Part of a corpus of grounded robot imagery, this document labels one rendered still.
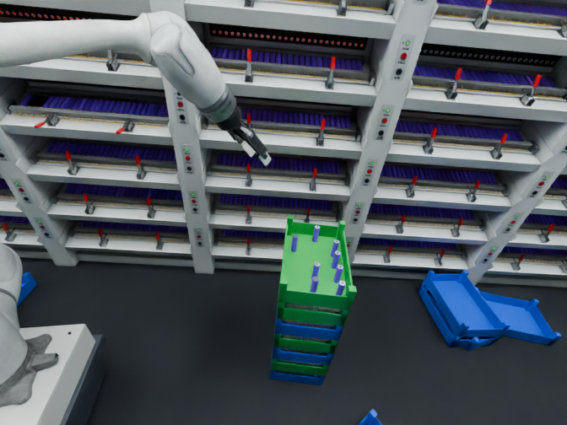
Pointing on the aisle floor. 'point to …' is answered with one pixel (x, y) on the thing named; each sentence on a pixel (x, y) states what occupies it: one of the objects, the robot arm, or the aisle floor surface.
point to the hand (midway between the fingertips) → (256, 153)
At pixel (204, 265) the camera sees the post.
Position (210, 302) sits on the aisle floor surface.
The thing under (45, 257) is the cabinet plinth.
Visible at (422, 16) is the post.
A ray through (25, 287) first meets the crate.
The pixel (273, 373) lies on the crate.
